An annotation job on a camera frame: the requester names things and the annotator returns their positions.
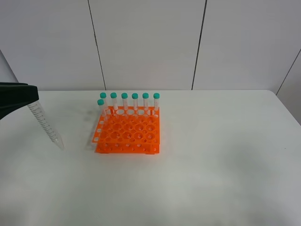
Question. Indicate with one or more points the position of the front left racked test tube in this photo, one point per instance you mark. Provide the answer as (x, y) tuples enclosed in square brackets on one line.
[(103, 116)]

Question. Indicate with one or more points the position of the green capped test tube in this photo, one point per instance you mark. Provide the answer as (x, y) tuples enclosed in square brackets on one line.
[(40, 115)]

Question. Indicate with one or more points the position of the orange test tube rack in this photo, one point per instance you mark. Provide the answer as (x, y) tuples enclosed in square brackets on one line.
[(128, 133)]

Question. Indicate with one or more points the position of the row test tube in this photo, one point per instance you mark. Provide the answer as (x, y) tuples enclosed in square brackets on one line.
[(125, 102), (145, 103), (156, 97), (135, 104), (113, 96), (103, 99)]

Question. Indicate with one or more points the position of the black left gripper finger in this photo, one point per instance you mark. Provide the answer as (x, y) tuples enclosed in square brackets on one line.
[(16, 95)]

